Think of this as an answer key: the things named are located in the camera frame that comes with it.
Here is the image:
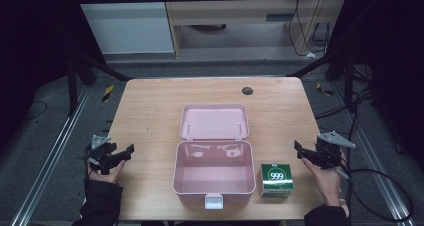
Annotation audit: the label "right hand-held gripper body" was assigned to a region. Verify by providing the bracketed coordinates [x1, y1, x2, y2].
[314, 131, 357, 170]

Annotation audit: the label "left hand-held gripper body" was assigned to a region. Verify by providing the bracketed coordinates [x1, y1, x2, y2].
[83, 134, 118, 176]

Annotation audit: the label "green and white carton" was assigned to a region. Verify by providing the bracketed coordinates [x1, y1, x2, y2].
[258, 162, 296, 199]

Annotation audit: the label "pink plastic storage box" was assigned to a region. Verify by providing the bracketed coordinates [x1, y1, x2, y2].
[171, 102, 257, 210]

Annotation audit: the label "person's left hand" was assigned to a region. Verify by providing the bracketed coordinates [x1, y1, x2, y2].
[86, 158, 127, 186]

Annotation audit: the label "person's right hand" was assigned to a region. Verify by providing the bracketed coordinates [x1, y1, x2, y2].
[300, 151, 348, 208]

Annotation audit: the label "yellow and black tape strip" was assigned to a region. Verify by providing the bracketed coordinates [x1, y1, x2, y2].
[101, 84, 115, 103]
[315, 81, 335, 97]

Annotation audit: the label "black metal stand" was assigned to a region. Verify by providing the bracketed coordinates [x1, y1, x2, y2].
[65, 51, 133, 118]
[285, 51, 356, 113]

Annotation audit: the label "black curtain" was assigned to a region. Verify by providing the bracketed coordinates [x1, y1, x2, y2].
[328, 0, 424, 172]
[0, 0, 107, 147]

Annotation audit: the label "white cabinet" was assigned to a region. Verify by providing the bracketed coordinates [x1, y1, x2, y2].
[71, 0, 176, 56]

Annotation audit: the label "light wooden desk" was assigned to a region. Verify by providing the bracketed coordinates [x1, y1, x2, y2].
[161, 0, 348, 59]

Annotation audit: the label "aluminium floor rail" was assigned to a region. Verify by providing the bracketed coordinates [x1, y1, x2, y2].
[333, 81, 416, 226]
[9, 85, 93, 226]

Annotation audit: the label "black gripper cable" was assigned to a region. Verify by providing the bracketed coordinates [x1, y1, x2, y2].
[334, 167, 415, 223]

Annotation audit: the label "black hanging cables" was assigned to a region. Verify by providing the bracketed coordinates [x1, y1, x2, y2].
[287, 0, 332, 58]

